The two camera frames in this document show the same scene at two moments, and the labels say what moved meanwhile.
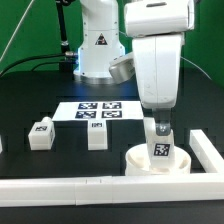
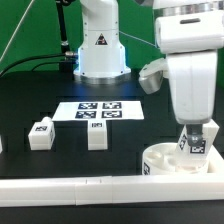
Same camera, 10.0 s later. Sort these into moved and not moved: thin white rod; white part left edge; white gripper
Moved: white gripper
Not moved: white part left edge; thin white rod
